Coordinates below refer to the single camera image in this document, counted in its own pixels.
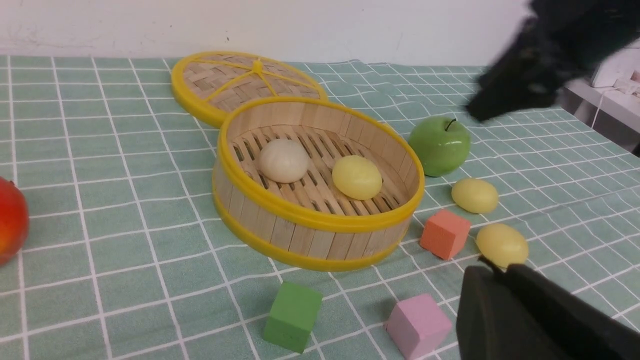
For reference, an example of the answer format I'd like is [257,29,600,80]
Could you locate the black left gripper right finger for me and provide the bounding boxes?
[493,264,640,360]

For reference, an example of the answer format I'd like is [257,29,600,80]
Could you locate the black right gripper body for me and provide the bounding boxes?
[465,0,640,122]

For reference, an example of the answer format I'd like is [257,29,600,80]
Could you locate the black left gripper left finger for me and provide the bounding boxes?
[455,266,566,360]

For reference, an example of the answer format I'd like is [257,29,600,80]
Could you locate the yellow bun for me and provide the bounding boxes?
[475,223,530,269]
[451,177,499,214]
[332,155,383,201]

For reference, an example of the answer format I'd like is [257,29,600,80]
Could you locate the yellow bun front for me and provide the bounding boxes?
[332,155,383,201]

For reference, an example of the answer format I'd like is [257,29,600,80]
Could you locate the white bun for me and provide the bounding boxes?
[257,138,311,183]

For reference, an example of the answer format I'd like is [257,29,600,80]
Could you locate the bamboo steamer tray yellow rims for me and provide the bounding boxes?
[212,96,425,272]

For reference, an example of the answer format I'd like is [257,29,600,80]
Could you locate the woven bamboo steamer lid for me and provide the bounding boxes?
[170,51,329,128]

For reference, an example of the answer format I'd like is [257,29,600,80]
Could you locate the pink cube block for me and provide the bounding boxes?
[385,293,453,360]

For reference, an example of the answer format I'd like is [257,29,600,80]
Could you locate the orange cube block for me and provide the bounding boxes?
[419,209,471,261]

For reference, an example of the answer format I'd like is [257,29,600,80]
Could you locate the green apple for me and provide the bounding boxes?
[407,115,471,178]

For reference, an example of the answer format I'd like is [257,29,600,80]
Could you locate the green cube block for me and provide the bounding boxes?
[262,281,323,354]

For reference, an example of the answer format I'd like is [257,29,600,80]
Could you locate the green checkered tablecloth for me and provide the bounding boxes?
[0,55,640,360]

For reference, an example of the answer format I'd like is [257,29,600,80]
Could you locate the red pomegranate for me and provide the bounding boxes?
[0,177,30,266]

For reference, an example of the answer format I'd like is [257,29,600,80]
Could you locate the white shelf with cable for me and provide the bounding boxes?
[559,40,640,156]

